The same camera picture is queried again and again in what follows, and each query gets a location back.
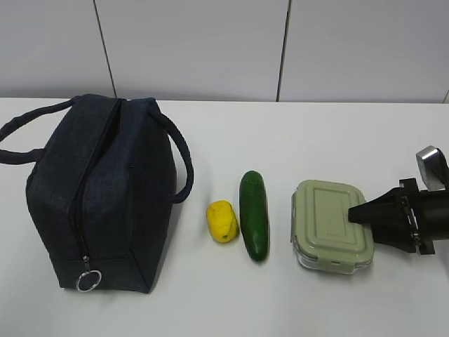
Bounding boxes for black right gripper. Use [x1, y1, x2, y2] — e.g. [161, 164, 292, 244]
[348, 178, 448, 255]

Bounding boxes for green cucumber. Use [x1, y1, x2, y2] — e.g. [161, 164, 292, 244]
[239, 171, 269, 263]

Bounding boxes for yellow lemon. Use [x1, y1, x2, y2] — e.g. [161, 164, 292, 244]
[206, 200, 239, 244]

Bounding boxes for glass container green lid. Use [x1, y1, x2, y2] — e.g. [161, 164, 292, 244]
[290, 180, 375, 275]

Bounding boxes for navy blue lunch bag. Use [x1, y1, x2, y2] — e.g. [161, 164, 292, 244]
[1, 94, 194, 293]

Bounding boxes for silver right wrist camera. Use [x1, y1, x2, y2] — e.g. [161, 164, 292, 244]
[416, 145, 448, 191]

